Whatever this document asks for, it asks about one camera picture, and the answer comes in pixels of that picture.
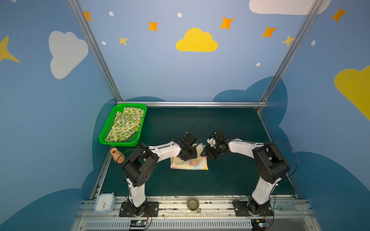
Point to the right green circuit board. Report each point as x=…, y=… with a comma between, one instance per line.
x=259, y=225

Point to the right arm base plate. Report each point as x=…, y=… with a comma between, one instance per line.
x=252, y=208

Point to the pastel floral skirt pink flowers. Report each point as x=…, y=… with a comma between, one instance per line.
x=199, y=163

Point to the aluminium frame back rail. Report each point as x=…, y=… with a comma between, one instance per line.
x=198, y=104

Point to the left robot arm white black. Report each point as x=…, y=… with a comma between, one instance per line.
x=141, y=163

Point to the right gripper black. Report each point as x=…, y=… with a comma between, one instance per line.
x=213, y=151

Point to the green circuit board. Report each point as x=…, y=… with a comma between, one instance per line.
x=259, y=225
x=138, y=225

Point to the olive ceramic mug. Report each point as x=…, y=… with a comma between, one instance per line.
x=193, y=205

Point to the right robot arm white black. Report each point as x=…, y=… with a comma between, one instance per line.
x=271, y=164

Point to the lemon print skirt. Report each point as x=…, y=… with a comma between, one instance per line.
x=126, y=123

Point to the left green circuit board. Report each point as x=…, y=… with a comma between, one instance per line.
x=138, y=225

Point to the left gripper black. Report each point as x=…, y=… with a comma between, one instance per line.
x=188, y=153

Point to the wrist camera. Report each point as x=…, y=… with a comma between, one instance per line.
x=189, y=139
x=217, y=138

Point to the terracotta ribbed vase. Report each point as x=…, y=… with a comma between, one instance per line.
x=117, y=155

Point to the white square clock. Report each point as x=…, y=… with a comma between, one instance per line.
x=105, y=203

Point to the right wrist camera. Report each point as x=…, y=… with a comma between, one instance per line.
x=217, y=138

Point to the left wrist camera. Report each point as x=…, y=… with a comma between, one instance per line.
x=189, y=139

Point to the green plastic basket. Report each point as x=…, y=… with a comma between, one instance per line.
x=134, y=139

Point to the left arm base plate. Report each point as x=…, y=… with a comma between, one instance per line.
x=147, y=208

